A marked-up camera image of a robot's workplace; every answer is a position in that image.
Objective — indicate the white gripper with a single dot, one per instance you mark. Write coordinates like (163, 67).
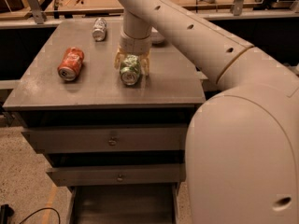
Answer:
(135, 45)

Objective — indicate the green crushed soda can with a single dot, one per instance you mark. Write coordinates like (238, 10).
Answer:
(130, 70)

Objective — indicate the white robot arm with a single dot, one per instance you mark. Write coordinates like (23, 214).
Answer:
(242, 145)

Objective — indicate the white ceramic bowl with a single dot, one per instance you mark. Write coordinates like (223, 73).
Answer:
(156, 37)

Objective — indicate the silver crushed soda can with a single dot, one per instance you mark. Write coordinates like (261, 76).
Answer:
(99, 29)

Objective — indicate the orange crushed soda can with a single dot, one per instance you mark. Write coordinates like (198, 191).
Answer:
(71, 64)

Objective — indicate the top cabinet drawer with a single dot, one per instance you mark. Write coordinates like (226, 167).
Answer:
(91, 139)

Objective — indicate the grey drawer cabinet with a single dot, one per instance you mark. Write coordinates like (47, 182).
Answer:
(168, 95)

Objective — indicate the middle cabinet drawer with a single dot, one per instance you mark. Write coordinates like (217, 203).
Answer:
(117, 175)

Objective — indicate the open bottom cabinet drawer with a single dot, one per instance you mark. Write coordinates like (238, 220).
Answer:
(124, 204)

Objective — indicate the grey metal bracket left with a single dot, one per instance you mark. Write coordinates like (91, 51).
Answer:
(37, 13)

